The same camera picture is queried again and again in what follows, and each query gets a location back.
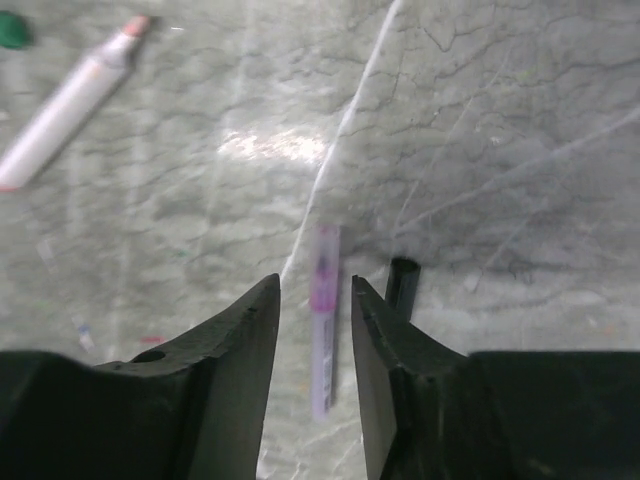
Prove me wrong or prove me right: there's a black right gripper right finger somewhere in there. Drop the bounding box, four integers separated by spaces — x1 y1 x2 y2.
351 276 639 479

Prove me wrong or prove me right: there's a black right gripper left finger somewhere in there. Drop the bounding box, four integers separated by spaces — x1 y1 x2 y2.
1 274 280 479

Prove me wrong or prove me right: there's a white pen pink end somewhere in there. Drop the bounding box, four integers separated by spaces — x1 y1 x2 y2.
1 15 152 192

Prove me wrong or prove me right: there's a white pen purple tip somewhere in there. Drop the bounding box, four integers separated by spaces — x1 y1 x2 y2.
309 225 341 421

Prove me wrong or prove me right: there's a white pen green end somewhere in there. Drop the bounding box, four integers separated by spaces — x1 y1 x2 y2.
0 11 34 50

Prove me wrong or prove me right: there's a white pen black tip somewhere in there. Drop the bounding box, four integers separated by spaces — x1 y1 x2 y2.
385 257 421 322

